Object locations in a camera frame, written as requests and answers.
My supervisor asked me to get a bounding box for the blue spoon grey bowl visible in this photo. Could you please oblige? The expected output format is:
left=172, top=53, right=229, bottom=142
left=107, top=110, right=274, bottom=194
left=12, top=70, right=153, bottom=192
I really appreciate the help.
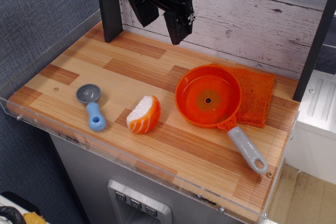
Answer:
left=76, top=83, right=107, bottom=132

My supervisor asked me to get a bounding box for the clear acrylic table guard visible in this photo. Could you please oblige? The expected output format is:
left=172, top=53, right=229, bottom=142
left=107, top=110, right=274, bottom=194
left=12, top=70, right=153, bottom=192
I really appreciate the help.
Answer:
left=0, top=8, right=300, bottom=224

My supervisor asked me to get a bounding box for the toy salmon sushi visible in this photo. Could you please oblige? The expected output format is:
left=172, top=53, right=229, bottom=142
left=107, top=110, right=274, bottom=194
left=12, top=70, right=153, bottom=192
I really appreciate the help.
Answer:
left=127, top=95, right=161, bottom=134

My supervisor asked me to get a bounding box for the orange folded cloth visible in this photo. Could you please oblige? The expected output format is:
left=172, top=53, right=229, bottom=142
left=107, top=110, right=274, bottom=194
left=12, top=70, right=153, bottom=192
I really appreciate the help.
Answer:
left=210, top=63, right=275, bottom=131

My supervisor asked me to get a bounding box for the grey cabinet with dispenser panel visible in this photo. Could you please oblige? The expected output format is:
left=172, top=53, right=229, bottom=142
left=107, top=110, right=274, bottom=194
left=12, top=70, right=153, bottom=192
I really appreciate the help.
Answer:
left=51, top=135, right=239, bottom=223

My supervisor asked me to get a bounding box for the white side unit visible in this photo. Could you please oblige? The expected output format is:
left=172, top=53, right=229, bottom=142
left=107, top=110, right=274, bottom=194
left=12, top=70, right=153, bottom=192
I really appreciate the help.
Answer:
left=284, top=70, right=335, bottom=184

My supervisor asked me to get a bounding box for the yellow object bottom left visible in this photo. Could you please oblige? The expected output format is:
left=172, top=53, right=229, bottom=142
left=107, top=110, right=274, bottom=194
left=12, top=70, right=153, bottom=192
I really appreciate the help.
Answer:
left=23, top=212, right=47, bottom=224

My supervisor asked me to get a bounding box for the black left vertical post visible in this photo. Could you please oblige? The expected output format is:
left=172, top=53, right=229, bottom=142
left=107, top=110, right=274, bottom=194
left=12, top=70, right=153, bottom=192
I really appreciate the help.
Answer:
left=99, top=0, right=123, bottom=43

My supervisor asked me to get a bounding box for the black vertical post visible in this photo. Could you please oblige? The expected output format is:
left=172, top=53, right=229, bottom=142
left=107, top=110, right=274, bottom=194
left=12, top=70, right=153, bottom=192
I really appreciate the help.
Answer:
left=292, top=0, right=335, bottom=102
left=99, top=0, right=123, bottom=43

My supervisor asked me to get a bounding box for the black right vertical post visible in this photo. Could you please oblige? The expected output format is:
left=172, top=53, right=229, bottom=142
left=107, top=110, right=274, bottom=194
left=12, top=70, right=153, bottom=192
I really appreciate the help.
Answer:
left=292, top=0, right=335, bottom=102

